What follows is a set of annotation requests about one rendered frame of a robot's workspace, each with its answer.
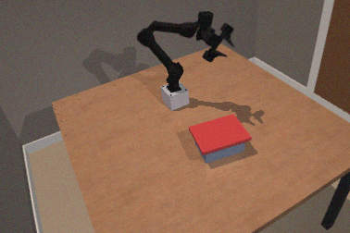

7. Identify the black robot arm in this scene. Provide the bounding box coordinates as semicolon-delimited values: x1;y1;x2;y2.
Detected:
137;11;216;92

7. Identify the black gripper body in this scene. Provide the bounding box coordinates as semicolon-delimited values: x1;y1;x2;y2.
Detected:
203;23;233;63

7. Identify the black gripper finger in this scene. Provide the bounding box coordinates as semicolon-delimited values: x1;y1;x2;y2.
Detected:
221;31;235;47
210;48;227;57

